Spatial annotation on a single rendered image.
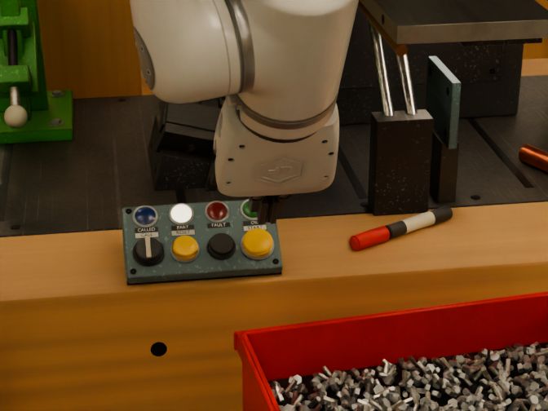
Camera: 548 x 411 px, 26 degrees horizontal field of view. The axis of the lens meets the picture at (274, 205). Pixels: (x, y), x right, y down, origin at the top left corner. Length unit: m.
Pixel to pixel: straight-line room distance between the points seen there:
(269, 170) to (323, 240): 0.25
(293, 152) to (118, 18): 0.74
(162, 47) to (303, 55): 0.10
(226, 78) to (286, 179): 0.18
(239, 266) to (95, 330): 0.15
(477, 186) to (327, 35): 0.57
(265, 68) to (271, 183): 0.18
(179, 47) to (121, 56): 0.86
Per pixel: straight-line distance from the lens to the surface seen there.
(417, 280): 1.17
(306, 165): 0.98
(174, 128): 1.31
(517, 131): 1.53
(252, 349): 0.99
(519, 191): 1.36
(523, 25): 1.16
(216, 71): 0.83
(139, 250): 1.13
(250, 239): 1.14
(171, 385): 1.19
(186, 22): 0.81
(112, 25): 1.66
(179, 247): 1.13
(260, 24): 0.82
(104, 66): 1.68
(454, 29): 1.14
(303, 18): 0.80
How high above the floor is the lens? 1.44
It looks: 25 degrees down
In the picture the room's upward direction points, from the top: straight up
